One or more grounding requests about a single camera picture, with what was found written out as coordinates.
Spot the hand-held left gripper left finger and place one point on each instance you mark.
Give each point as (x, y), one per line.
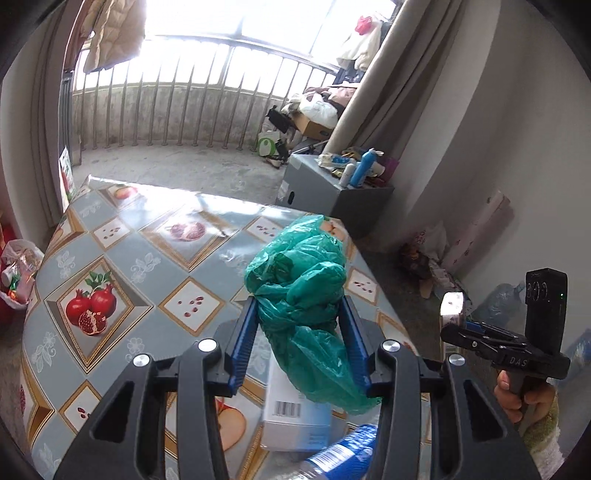
(242, 341)

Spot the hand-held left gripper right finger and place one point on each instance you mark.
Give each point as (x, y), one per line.
(355, 341)

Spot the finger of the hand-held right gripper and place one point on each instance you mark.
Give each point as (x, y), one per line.
(466, 340)
(494, 333)

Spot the small white box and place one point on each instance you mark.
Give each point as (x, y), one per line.
(452, 307)

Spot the green plastic bag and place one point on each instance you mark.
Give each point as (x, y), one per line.
(300, 286)

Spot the white barcode carton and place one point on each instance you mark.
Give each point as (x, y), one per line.
(291, 415)

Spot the blue label plastic cola bottle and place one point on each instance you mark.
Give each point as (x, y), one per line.
(341, 454)

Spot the person's right forearm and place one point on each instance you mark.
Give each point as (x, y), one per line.
(545, 438)

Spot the person's right hand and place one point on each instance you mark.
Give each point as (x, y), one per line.
(535, 401)

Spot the cardboard scraps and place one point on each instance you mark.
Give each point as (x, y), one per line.
(429, 277)

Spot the white plastic bag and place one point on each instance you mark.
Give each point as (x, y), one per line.
(431, 244)

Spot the floral wallpaper roll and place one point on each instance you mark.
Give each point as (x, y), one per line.
(485, 230)

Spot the fruit print tablecloth table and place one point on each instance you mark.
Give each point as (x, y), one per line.
(152, 267)

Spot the grey cabinet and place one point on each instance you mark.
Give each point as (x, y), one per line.
(318, 198)

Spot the small white bottle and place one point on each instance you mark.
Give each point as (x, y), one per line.
(347, 174)

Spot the blue spray bottle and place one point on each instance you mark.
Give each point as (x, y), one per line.
(362, 168)

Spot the purple cup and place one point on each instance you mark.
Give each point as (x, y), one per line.
(390, 167)

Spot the white tube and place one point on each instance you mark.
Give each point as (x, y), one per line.
(337, 161)

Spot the white and green container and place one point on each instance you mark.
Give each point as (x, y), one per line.
(270, 144)

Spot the cardboard box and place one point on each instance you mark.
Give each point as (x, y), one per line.
(314, 127)

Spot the metal balcony railing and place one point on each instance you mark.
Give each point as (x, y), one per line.
(184, 115)

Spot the white stuffed bag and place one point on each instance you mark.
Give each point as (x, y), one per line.
(316, 108)

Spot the fruit print carton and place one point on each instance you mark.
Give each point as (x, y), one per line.
(67, 175)

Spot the beige curtain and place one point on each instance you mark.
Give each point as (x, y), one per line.
(51, 115)
(392, 92)

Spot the hanging white clothing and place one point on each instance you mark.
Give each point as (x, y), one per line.
(360, 46)

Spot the beige puffer jacket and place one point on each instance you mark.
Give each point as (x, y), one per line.
(115, 37)

